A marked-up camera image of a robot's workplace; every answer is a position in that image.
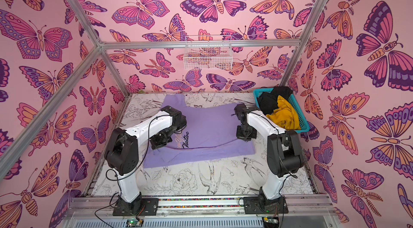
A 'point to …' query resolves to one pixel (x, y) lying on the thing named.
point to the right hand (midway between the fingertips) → (242, 139)
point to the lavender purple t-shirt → (199, 134)
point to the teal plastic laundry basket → (300, 121)
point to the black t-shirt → (267, 102)
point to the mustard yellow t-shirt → (284, 116)
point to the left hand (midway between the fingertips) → (160, 147)
